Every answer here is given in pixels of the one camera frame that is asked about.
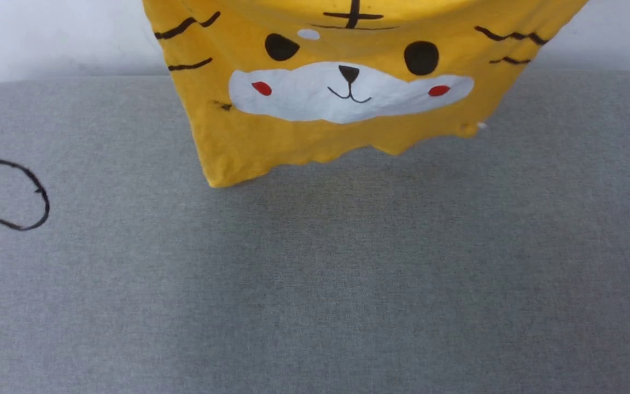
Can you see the yellow tiger face shirt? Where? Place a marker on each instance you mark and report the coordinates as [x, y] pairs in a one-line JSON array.
[[293, 142]]

